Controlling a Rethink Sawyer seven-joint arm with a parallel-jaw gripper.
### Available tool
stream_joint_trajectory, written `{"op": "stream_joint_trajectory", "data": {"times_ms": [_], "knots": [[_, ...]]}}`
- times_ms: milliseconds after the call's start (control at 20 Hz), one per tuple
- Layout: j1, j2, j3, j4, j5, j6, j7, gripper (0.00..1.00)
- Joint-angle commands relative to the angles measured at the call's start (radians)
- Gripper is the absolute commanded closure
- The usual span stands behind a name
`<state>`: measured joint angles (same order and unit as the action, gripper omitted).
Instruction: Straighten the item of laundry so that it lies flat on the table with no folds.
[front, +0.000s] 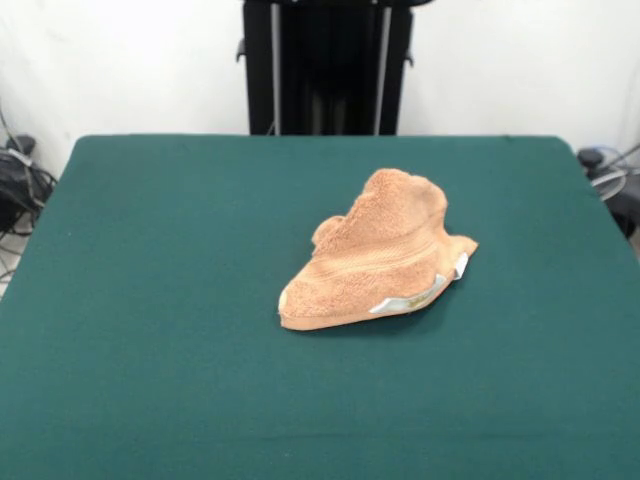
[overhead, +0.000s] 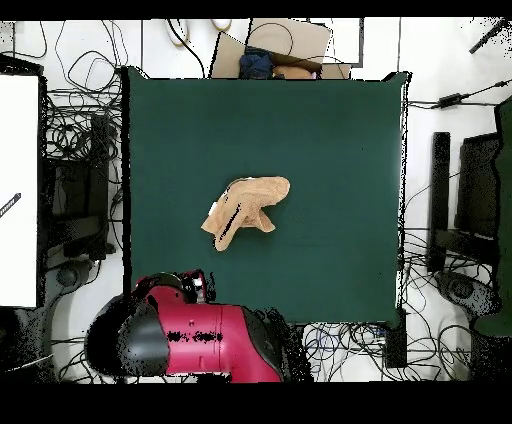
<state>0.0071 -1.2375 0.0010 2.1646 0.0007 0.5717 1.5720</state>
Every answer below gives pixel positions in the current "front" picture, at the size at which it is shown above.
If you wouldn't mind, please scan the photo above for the orange terry towel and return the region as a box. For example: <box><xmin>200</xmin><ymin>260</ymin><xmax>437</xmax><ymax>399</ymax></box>
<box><xmin>276</xmin><ymin>168</ymin><xmax>480</xmax><ymax>332</ymax></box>

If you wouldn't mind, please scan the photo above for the dark green table cloth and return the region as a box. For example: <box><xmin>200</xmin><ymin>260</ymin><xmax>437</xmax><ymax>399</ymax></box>
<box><xmin>0</xmin><ymin>133</ymin><xmax>640</xmax><ymax>480</ymax></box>

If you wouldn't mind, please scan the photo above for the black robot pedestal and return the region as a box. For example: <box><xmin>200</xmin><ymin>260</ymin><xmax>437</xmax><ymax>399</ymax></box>
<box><xmin>235</xmin><ymin>0</ymin><xmax>416</xmax><ymax>137</ymax></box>

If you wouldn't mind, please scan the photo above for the black cable tangle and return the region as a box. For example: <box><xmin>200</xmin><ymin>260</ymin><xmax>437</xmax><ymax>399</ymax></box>
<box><xmin>576</xmin><ymin>144</ymin><xmax>640</xmax><ymax>240</ymax></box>
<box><xmin>0</xmin><ymin>133</ymin><xmax>58</xmax><ymax>239</ymax></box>

